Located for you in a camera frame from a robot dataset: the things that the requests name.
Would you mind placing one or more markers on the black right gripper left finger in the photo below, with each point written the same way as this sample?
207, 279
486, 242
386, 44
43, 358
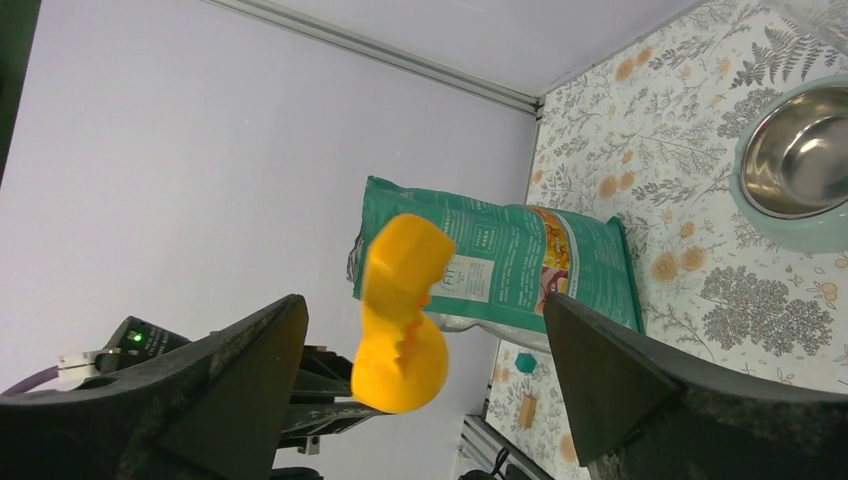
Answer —
212, 409

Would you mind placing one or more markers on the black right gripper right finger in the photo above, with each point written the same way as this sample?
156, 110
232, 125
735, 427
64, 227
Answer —
641, 409

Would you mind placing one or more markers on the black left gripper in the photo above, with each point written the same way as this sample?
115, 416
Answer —
322, 402

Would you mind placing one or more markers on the yellow plastic scoop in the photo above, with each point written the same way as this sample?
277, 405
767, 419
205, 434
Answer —
402, 362

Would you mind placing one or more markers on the teal pet food bag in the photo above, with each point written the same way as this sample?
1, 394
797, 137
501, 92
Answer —
509, 258

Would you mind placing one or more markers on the mint double pet bowl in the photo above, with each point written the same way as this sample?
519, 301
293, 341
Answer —
789, 178

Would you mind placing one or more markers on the small tan wooden block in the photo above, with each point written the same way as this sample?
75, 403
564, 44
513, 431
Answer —
527, 412

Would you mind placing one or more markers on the small teal cube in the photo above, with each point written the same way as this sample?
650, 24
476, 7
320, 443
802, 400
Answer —
525, 363

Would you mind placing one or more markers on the floral table mat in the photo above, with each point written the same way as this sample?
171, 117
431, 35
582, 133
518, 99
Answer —
649, 136

